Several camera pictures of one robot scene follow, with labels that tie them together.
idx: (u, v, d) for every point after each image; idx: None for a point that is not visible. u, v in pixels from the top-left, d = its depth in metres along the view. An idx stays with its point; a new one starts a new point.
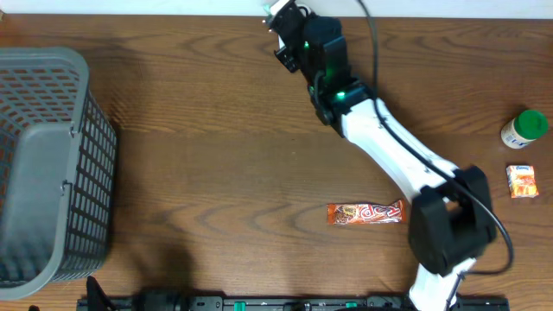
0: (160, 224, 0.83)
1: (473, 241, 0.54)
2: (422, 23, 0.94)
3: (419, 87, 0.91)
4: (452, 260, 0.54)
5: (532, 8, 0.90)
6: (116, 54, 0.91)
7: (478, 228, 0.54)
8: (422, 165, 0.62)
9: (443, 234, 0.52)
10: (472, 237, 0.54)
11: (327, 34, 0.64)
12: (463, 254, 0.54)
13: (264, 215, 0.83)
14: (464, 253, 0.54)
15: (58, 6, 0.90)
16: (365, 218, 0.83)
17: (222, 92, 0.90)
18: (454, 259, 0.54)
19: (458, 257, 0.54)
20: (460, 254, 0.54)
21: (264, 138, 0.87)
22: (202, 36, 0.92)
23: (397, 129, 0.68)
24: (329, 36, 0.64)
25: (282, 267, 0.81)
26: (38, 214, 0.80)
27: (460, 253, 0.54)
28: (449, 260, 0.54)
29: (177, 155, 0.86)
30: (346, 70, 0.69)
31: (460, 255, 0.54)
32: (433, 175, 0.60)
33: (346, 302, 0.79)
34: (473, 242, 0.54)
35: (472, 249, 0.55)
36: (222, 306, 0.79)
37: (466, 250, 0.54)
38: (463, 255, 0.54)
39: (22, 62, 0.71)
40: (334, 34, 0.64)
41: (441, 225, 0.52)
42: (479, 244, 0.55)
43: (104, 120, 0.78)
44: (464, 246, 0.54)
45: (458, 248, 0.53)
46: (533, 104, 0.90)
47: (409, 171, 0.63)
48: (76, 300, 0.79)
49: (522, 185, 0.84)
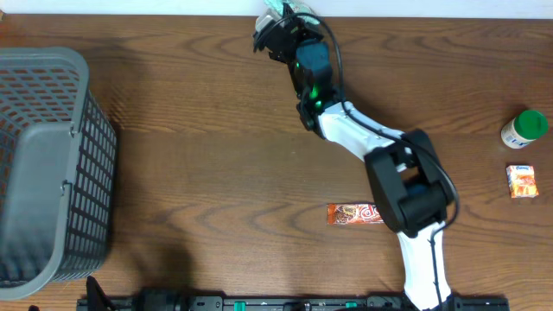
0: (160, 224, 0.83)
1: (429, 199, 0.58)
2: (422, 23, 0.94)
3: (419, 86, 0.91)
4: (410, 218, 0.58)
5: (532, 8, 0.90)
6: (116, 55, 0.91)
7: (432, 185, 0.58)
8: (374, 134, 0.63)
9: (395, 188, 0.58)
10: (429, 193, 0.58)
11: (308, 50, 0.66)
12: (420, 212, 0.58)
13: (264, 215, 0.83)
14: (422, 212, 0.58)
15: (59, 6, 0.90)
16: (365, 218, 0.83)
17: (222, 92, 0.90)
18: (412, 217, 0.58)
19: (416, 215, 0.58)
20: (417, 212, 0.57)
21: (264, 138, 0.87)
22: (203, 36, 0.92)
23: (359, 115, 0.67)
24: (314, 53, 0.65)
25: (282, 267, 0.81)
26: (38, 214, 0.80)
27: (418, 211, 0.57)
28: (409, 215, 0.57)
29: (177, 155, 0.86)
30: (329, 83, 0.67)
31: (417, 212, 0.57)
32: (385, 141, 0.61)
33: (346, 302, 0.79)
34: (429, 199, 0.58)
35: (429, 208, 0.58)
36: (221, 306, 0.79)
37: (424, 209, 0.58)
38: (422, 213, 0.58)
39: (22, 62, 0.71)
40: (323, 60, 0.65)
41: (393, 179, 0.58)
42: (437, 203, 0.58)
43: (104, 119, 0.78)
44: (421, 205, 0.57)
45: (416, 203, 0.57)
46: (533, 104, 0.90)
47: (365, 142, 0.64)
48: (76, 300, 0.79)
49: (522, 185, 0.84)
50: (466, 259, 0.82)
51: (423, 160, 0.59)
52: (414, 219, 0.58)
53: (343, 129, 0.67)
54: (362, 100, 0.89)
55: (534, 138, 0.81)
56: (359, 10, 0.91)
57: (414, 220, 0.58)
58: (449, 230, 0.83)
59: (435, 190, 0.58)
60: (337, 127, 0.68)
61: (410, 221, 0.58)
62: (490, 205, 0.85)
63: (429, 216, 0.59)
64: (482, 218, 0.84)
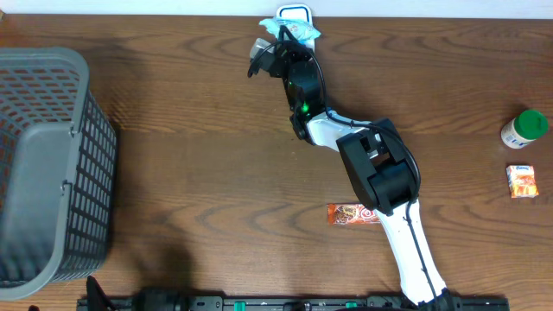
0: (160, 224, 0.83)
1: (398, 177, 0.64)
2: (421, 23, 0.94)
3: (419, 87, 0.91)
4: (382, 194, 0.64)
5: (532, 8, 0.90)
6: (116, 55, 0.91)
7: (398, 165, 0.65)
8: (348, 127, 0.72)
9: (365, 167, 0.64)
10: (397, 174, 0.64)
11: (300, 66, 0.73)
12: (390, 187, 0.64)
13: (264, 215, 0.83)
14: (392, 188, 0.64)
15: (58, 6, 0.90)
16: (365, 218, 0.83)
17: (222, 92, 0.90)
18: (383, 193, 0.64)
19: (386, 191, 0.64)
20: (387, 188, 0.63)
21: (263, 138, 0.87)
22: (203, 36, 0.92)
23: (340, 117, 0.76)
24: (305, 69, 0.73)
25: (282, 267, 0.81)
26: (38, 214, 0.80)
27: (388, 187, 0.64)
28: (381, 193, 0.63)
29: (177, 155, 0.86)
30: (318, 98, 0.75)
31: (387, 188, 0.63)
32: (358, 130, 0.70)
33: (346, 302, 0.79)
34: (397, 176, 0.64)
35: (398, 185, 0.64)
36: (222, 306, 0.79)
37: (393, 186, 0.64)
38: (391, 189, 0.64)
39: (22, 62, 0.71)
40: (312, 79, 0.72)
41: (364, 161, 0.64)
42: (405, 180, 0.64)
43: (104, 119, 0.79)
44: (390, 181, 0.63)
45: (385, 183, 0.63)
46: (532, 104, 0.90)
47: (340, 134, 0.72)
48: (76, 300, 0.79)
49: (522, 185, 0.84)
50: (466, 259, 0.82)
51: (390, 142, 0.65)
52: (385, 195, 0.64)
53: (323, 130, 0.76)
54: (362, 100, 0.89)
55: (534, 138, 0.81)
56: (359, 10, 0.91)
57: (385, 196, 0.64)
58: (449, 230, 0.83)
59: (403, 169, 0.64)
60: (319, 129, 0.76)
61: (383, 197, 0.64)
62: (490, 205, 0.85)
63: (398, 193, 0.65)
64: (482, 218, 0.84)
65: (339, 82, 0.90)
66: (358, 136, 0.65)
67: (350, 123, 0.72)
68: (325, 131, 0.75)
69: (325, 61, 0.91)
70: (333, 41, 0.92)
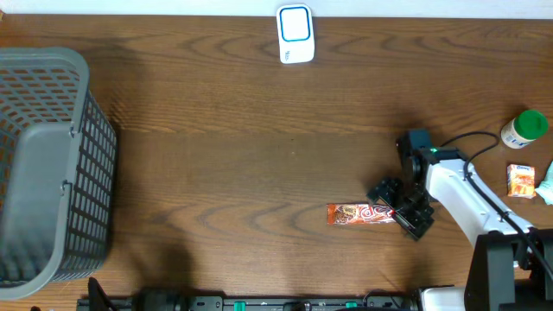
0: (160, 224, 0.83)
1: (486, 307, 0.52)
2: (422, 23, 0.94)
3: (419, 87, 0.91)
4: (523, 247, 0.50)
5: (532, 8, 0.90)
6: (116, 54, 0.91)
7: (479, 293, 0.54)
8: (465, 181, 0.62)
9: (504, 282, 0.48)
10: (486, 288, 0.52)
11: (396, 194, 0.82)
12: (511, 284, 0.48)
13: (265, 215, 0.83)
14: (502, 276, 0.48)
15: (57, 6, 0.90)
16: (365, 218, 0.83)
17: (221, 92, 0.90)
18: (538, 249, 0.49)
19: (537, 264, 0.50)
20: (518, 258, 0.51)
21: (264, 137, 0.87)
22: (203, 36, 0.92)
23: (483, 186, 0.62)
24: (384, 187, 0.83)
25: (282, 267, 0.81)
26: (39, 215, 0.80)
27: (503, 250, 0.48)
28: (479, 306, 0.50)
29: (177, 155, 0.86)
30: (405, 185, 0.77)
31: (518, 257, 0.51)
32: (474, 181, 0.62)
33: (346, 302, 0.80)
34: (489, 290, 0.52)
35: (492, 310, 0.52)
36: (222, 306, 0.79)
37: (505, 298, 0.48)
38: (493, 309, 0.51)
39: (22, 62, 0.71)
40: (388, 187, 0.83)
41: (505, 269, 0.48)
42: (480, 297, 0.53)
43: (104, 120, 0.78)
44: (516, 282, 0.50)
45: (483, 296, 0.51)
46: (532, 104, 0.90)
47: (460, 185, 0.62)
48: (76, 300, 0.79)
49: (520, 184, 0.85)
50: (465, 258, 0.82)
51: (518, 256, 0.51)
52: (479, 258, 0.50)
53: (466, 188, 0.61)
54: (361, 100, 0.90)
55: (527, 137, 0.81)
56: (359, 10, 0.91)
57: (498, 237, 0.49)
58: (449, 230, 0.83)
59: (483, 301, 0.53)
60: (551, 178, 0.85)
61: (536, 244, 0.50)
62: None
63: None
64: None
65: (338, 81, 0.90)
66: (507, 238, 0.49)
67: (467, 174, 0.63)
68: (458, 192, 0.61)
69: (326, 61, 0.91)
70: (332, 41, 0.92)
